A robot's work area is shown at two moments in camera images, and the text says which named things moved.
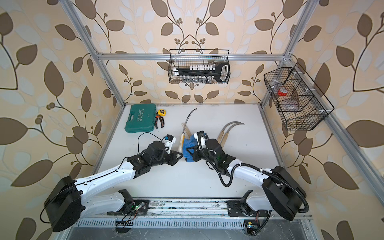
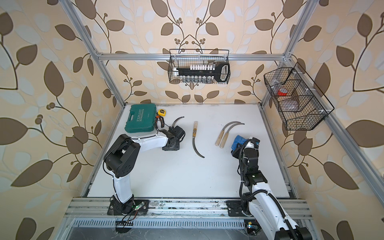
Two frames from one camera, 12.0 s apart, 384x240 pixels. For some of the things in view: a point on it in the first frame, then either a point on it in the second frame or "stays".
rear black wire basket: (199, 66) stays
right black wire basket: (301, 105) stays
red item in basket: (282, 92) stays
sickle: (181, 144) → (194, 135)
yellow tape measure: (162, 112) stays
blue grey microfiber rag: (190, 143) → (238, 139)
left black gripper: (173, 154) → (176, 148)
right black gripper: (196, 154) → (236, 153)
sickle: (187, 129) → (173, 124)
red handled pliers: (161, 120) stays
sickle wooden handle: (221, 133) stays
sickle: (224, 140) stays
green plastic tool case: (141, 118) stays
